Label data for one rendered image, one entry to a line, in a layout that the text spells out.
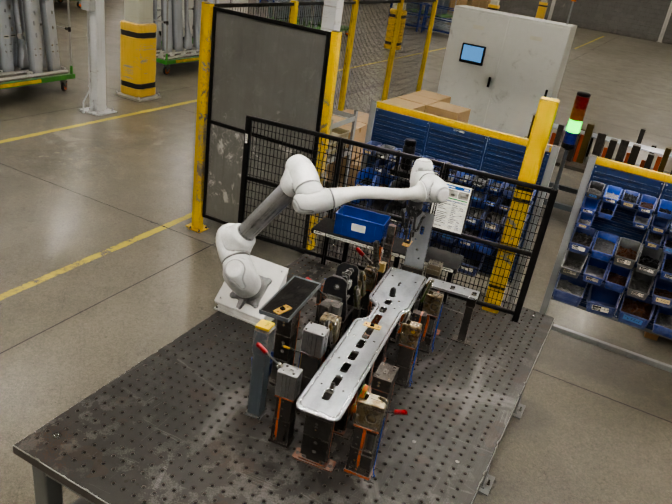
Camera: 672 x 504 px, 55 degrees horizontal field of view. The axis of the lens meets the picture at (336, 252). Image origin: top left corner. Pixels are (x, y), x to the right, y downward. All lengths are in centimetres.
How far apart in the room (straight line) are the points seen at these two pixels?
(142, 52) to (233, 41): 493
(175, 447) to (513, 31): 779
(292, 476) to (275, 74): 344
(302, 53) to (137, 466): 342
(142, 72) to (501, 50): 522
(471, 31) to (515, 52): 68
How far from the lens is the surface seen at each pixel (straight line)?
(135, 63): 1038
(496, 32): 955
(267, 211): 324
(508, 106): 959
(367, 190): 307
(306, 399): 256
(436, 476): 282
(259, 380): 279
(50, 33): 1055
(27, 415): 409
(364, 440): 262
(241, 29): 546
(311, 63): 512
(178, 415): 292
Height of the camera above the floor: 260
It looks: 26 degrees down
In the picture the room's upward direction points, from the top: 9 degrees clockwise
